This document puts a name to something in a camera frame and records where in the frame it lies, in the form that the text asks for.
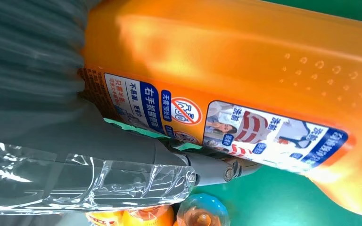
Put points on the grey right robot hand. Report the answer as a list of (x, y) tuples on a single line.
[(74, 162)]

